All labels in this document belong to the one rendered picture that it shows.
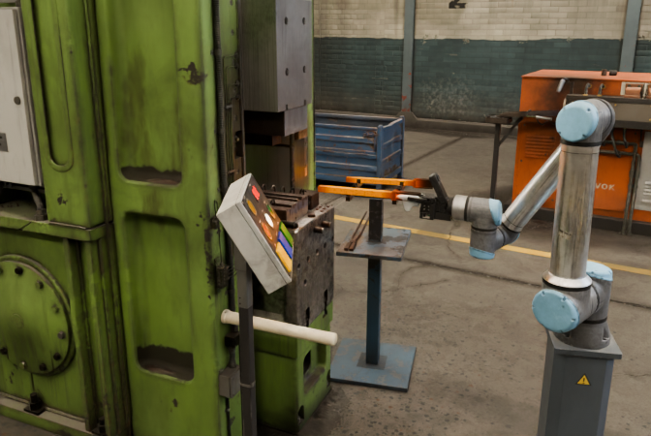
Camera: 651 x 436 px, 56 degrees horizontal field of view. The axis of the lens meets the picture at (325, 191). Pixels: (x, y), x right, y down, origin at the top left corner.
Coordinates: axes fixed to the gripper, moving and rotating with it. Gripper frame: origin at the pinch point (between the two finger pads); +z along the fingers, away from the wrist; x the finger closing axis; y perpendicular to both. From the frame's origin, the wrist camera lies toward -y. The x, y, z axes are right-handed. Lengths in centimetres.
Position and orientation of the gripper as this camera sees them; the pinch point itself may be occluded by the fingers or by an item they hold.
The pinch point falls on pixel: (400, 194)
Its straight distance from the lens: 228.5
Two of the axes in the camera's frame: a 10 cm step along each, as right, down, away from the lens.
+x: 3.9, -2.3, 8.9
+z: -9.2, -1.2, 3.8
